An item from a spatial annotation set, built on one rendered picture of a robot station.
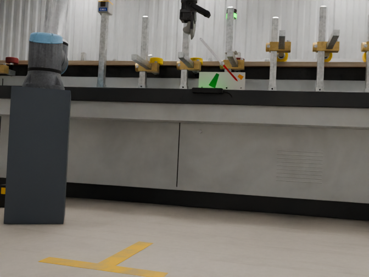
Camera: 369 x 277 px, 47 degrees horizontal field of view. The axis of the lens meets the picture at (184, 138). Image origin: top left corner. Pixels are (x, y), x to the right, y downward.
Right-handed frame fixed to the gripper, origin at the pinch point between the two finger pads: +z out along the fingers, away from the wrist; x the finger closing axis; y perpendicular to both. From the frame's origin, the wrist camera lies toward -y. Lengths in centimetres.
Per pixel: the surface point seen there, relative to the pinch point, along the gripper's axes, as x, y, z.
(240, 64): -13.9, -25.2, 11.5
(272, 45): -13.5, -41.8, 1.1
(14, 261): 106, 32, 96
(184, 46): -15.3, 7.3, 1.4
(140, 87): -15.4, 32.7, 25.4
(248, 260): 77, -37, 96
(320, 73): -14, -68, 16
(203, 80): -14.4, -4.6, 21.0
